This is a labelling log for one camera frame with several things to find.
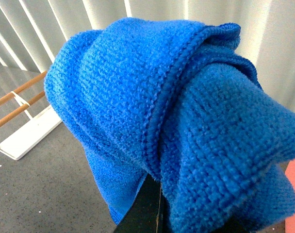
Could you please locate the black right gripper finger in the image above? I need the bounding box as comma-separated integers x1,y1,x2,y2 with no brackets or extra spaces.
114,175,164,233

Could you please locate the blue microfiber cloth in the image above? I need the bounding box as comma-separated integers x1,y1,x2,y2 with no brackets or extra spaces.
44,22,295,233

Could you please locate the white rack base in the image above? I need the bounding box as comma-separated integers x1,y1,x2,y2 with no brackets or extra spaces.
0,106,61,161

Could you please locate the wooden rod near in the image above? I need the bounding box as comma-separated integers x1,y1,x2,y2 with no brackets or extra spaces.
0,91,45,127

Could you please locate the wooden rod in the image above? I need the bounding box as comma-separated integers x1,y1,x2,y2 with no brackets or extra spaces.
0,71,47,106
0,91,45,127

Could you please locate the wooden rod far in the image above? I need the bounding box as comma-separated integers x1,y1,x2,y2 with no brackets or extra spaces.
0,71,47,106

